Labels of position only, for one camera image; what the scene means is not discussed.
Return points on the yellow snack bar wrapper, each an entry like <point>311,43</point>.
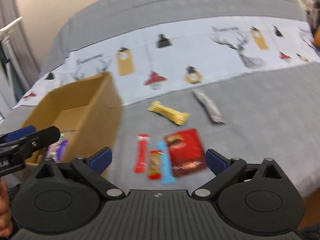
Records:
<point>178,118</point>

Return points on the grey curtain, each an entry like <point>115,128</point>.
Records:
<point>19,68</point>

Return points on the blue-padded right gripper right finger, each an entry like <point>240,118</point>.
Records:
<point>226,171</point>

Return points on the red stick snack packet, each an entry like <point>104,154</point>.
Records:
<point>140,163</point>

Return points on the brown cardboard box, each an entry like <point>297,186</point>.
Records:
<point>89,109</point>

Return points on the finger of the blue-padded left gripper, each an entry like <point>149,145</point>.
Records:
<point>34,142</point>
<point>17,134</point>

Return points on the red gold candy bar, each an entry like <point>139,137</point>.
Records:
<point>154,170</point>

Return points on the clear candy bag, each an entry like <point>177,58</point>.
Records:
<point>54,151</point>

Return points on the light blue stick packet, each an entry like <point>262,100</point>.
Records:
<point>166,170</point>

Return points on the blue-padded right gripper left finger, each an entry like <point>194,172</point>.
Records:
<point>90,171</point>

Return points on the red snack box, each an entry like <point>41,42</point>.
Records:
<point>186,152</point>

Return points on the silver foil snack packet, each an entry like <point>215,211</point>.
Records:
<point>210,106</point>

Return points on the purple chocolate bar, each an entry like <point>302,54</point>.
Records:
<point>60,150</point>

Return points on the person's left hand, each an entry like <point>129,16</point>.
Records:
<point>5,212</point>

